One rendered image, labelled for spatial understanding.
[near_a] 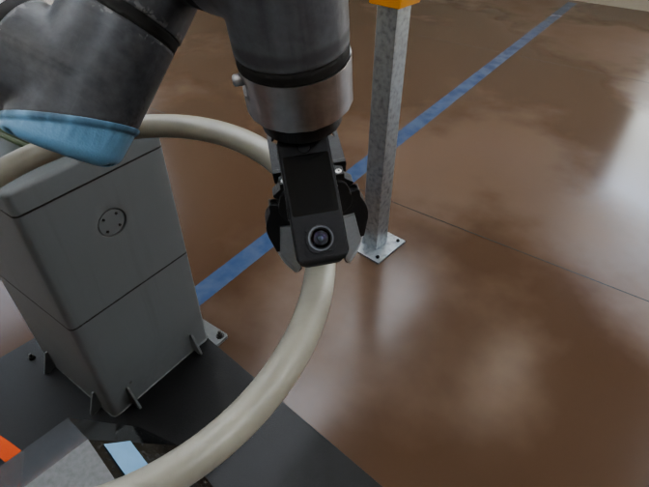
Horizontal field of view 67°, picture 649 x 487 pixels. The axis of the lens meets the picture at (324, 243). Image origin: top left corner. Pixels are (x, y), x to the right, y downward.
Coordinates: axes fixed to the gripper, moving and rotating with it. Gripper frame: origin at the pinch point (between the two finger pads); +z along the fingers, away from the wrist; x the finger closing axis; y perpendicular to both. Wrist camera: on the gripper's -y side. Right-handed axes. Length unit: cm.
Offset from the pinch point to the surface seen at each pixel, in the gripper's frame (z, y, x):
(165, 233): 59, 65, 40
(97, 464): 11.7, -13.1, 29.1
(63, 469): 11.3, -13.0, 32.7
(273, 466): 104, 10, 21
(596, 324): 125, 43, -102
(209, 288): 117, 86, 42
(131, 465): 14.2, -13.1, 26.2
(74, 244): 42, 51, 55
